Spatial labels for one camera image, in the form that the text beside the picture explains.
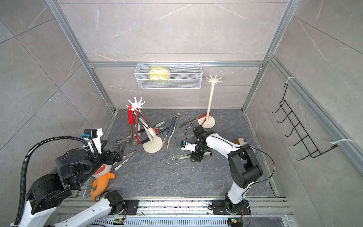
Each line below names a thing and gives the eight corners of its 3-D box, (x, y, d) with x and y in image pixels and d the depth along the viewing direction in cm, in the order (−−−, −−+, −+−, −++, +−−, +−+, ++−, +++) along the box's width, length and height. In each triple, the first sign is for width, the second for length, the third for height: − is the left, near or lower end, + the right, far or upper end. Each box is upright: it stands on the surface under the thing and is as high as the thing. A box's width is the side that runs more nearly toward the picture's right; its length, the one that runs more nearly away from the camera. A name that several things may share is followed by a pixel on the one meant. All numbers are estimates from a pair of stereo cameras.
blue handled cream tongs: (161, 147, 99) (161, 145, 97) (172, 119, 115) (172, 117, 113) (167, 148, 98) (167, 146, 96) (177, 120, 115) (177, 118, 113)
